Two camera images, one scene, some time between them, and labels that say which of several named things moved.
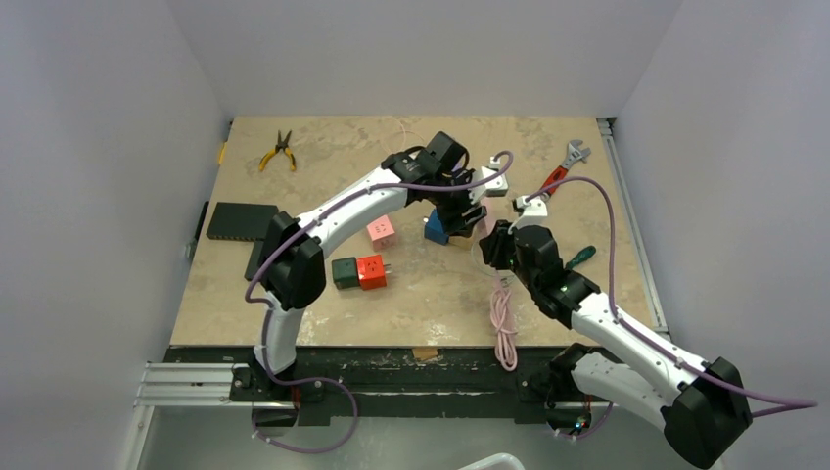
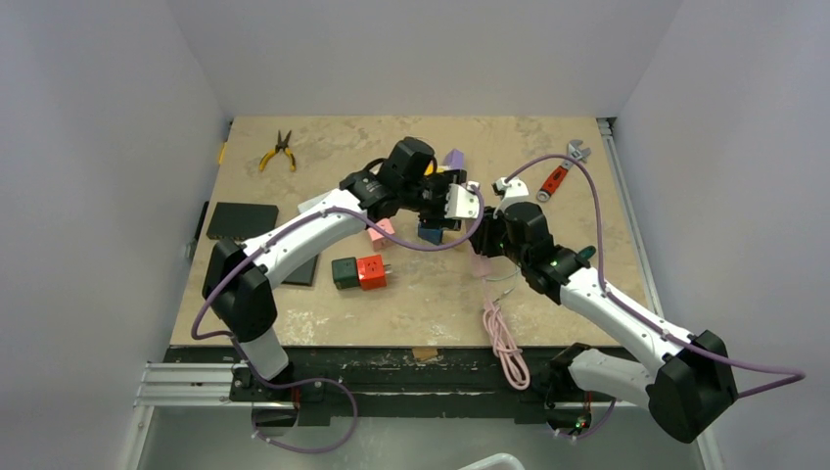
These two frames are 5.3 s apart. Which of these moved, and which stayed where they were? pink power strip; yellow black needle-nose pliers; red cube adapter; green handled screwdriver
Moved: pink power strip
Stayed: yellow black needle-nose pliers; red cube adapter; green handled screwdriver
